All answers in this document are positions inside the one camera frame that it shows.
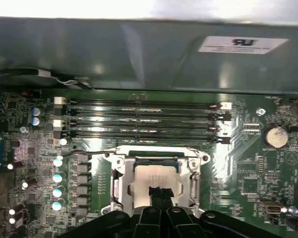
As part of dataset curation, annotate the CPU socket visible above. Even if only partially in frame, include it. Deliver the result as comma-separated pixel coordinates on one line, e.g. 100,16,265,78
100,145,211,216

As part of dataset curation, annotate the black PC case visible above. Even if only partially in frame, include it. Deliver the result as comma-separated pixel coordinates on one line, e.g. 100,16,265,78
0,15,298,97

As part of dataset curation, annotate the green motherboard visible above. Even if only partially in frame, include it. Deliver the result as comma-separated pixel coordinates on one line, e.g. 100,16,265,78
0,86,298,238

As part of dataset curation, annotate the white case sticker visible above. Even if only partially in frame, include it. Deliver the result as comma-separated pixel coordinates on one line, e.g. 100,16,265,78
198,35,290,54

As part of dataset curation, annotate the black RAM slot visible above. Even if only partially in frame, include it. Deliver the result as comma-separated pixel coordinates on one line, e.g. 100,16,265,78
53,119,225,132
54,96,233,111
54,105,232,122
53,129,231,145

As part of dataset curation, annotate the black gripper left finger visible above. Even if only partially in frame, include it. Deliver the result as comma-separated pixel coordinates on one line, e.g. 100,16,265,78
57,185,162,238

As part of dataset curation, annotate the silver CPU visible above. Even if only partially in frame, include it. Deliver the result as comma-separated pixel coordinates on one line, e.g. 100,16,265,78
133,158,185,208

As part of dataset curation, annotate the round coin cell battery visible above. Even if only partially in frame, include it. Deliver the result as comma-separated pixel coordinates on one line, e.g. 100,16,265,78
262,124,289,149

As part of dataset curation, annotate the internal USB port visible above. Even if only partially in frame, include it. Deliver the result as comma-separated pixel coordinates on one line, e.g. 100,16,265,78
259,200,282,217

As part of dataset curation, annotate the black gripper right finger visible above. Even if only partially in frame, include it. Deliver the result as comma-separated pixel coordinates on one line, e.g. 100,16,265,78
161,187,298,238

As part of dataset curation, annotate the wire locking lever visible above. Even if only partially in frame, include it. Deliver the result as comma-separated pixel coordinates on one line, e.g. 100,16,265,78
69,147,121,157

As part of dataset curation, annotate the black round cylinder part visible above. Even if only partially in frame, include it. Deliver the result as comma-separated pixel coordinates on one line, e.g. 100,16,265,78
0,67,59,85

